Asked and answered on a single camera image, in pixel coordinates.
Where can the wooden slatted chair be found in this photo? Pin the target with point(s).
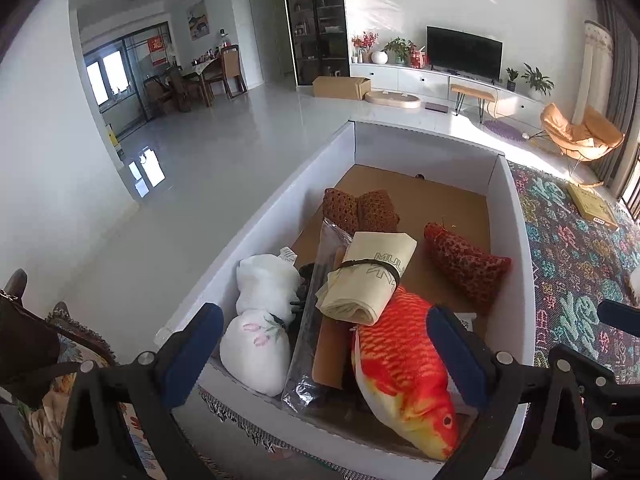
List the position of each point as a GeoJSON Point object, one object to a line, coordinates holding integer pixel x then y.
{"type": "Point", "coordinates": [634, 195]}

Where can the patterned woven blanket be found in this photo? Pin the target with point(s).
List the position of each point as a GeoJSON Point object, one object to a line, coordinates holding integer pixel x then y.
{"type": "Point", "coordinates": [570, 260]}

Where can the white cardboard box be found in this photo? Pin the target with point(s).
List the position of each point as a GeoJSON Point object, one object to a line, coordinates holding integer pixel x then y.
{"type": "Point", "coordinates": [515, 240]}

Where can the wooden dining table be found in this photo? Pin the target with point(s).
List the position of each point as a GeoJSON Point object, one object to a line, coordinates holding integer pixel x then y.
{"type": "Point", "coordinates": [200, 67]}

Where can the white tv console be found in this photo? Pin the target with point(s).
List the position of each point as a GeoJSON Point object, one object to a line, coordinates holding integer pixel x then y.
{"type": "Point", "coordinates": [400, 77]}

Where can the red door poster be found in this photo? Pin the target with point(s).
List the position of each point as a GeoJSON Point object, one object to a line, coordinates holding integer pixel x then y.
{"type": "Point", "coordinates": [157, 49]}

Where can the flat yellow box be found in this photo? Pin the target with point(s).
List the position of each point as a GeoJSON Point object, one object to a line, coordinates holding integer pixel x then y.
{"type": "Point", "coordinates": [592, 205]}

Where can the red mesh pouch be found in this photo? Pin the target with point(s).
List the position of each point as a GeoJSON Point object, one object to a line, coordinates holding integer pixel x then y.
{"type": "Point", "coordinates": [465, 265]}

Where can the orange lounge chair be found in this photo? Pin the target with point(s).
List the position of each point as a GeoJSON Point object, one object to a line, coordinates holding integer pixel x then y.
{"type": "Point", "coordinates": [575, 135]}

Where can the clear plastic bag dark contents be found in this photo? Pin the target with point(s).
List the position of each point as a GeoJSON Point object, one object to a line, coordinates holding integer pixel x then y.
{"type": "Point", "coordinates": [305, 360]}

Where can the purple floor mat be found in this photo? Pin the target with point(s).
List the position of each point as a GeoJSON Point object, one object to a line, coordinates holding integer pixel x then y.
{"type": "Point", "coordinates": [502, 127]}

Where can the standing air conditioner with cover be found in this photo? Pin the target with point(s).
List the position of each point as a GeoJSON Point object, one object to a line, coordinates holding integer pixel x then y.
{"type": "Point", "coordinates": [595, 70]}

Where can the black television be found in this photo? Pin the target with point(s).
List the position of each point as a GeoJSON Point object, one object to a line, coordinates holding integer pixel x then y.
{"type": "Point", "coordinates": [465, 52]}

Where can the round white vase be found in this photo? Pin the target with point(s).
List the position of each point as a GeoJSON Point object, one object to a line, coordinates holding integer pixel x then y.
{"type": "Point", "coordinates": [378, 57]}

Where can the framed wall painting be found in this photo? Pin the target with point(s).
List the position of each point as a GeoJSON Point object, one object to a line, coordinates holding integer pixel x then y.
{"type": "Point", "coordinates": [197, 20]}

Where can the wooden stool with metal legs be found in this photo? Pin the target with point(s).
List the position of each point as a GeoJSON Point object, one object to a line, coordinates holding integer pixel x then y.
{"type": "Point", "coordinates": [472, 90]}

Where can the floral chair cushion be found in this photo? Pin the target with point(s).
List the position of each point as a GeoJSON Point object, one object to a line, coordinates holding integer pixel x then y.
{"type": "Point", "coordinates": [50, 410]}

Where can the dark flat device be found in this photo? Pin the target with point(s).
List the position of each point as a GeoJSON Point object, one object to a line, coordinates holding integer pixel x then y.
{"type": "Point", "coordinates": [436, 107]}

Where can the red flowers in vase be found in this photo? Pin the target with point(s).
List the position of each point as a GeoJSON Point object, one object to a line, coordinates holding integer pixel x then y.
{"type": "Point", "coordinates": [364, 42]}

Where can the round beige pet scratcher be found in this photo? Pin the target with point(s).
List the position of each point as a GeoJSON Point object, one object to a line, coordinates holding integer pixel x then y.
{"type": "Point", "coordinates": [392, 100]}

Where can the brown crocheted cloth roll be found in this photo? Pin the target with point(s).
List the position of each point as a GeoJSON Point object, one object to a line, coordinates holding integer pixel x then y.
{"type": "Point", "coordinates": [370, 210]}

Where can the green plant with red wrap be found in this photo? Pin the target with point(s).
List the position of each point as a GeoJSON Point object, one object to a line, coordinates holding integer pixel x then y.
{"type": "Point", "coordinates": [400, 50]}

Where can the brown cardboard box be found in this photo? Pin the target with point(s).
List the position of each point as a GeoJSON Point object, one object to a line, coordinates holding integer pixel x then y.
{"type": "Point", "coordinates": [340, 87]}

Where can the large green potted plant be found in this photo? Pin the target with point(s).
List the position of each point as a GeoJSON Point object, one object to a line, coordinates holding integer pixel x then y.
{"type": "Point", "coordinates": [537, 80]}

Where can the grey curtain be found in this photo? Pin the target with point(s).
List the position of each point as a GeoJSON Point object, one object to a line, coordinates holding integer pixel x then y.
{"type": "Point", "coordinates": [625, 85]}

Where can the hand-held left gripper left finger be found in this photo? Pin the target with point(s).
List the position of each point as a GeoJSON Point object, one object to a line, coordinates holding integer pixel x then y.
{"type": "Point", "coordinates": [190, 355]}

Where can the dark brown bag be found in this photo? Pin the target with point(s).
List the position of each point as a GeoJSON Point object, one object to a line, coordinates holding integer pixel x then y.
{"type": "Point", "coordinates": [25, 335]}

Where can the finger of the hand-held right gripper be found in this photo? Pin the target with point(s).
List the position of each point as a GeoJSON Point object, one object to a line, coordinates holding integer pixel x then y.
{"type": "Point", "coordinates": [620, 317]}
{"type": "Point", "coordinates": [600, 372]}

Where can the white cloth bundle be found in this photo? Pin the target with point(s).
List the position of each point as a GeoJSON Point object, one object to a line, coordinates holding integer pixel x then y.
{"type": "Point", "coordinates": [255, 350]}

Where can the cream bag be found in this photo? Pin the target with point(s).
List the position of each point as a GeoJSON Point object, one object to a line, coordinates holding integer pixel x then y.
{"type": "Point", "coordinates": [370, 270]}

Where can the orange fish plush toy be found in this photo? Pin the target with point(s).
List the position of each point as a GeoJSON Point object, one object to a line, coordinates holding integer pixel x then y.
{"type": "Point", "coordinates": [400, 360]}

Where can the small green potted plant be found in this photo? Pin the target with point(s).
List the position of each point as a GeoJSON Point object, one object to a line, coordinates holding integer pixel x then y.
{"type": "Point", "coordinates": [512, 77]}

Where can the dark glass display cabinet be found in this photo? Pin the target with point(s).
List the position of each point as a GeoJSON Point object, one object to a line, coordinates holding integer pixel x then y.
{"type": "Point", "coordinates": [315, 20]}

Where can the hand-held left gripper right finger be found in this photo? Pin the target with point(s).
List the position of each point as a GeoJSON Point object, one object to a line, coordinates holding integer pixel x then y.
{"type": "Point", "coordinates": [460, 360]}

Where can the glass sliding door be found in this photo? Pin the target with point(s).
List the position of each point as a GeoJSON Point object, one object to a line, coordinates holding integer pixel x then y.
{"type": "Point", "coordinates": [115, 75]}

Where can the wooden dining chair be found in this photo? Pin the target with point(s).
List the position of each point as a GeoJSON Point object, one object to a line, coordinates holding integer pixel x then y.
{"type": "Point", "coordinates": [157, 95]}
{"type": "Point", "coordinates": [232, 67]}
{"type": "Point", "coordinates": [177, 82]}

